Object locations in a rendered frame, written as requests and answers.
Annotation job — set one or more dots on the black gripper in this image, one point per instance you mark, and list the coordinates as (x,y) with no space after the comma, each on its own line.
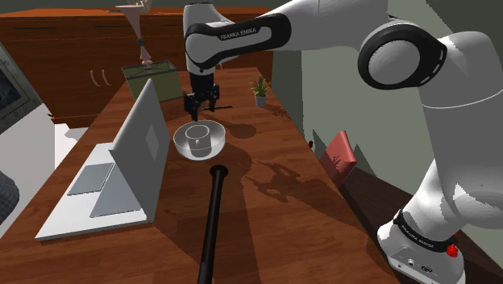
(202,83)

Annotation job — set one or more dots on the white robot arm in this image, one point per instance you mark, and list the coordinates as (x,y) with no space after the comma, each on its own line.
(459,129)

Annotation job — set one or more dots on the black pen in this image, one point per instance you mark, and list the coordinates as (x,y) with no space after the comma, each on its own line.
(224,106)

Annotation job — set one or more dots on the clear glass bowl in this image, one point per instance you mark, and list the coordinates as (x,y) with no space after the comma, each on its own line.
(218,137)

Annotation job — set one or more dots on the clear glass cup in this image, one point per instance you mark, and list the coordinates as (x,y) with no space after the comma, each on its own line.
(197,141)

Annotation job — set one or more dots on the olive green square lampshade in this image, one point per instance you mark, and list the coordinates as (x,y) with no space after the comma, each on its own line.
(155,80)

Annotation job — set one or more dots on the small potted green plant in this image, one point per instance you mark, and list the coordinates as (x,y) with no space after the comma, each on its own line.
(260,92)

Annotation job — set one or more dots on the silver open laptop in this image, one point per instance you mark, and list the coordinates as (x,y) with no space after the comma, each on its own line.
(137,153)

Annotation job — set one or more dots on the tan hourglass-shaped sculpture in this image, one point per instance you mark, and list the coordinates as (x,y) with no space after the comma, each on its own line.
(138,23)

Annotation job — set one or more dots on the black baseball bat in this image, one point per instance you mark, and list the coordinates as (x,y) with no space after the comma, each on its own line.
(212,220)

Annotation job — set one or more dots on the brown wooden cabinet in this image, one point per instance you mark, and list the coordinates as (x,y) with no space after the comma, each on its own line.
(63,59)

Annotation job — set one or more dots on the brown wooden desk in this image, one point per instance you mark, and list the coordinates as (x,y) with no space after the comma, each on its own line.
(287,224)

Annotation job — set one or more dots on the red flat box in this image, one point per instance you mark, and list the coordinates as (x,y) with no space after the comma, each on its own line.
(340,159)

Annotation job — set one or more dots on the white counter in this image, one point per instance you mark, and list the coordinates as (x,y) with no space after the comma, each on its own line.
(27,153)

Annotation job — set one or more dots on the grey framed appliance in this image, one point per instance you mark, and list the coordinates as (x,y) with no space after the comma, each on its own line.
(12,90)

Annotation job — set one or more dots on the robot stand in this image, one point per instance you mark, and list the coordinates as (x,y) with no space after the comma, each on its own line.
(377,200)

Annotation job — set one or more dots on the dark grey quilted cushion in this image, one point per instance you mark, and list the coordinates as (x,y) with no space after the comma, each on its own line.
(7,196)

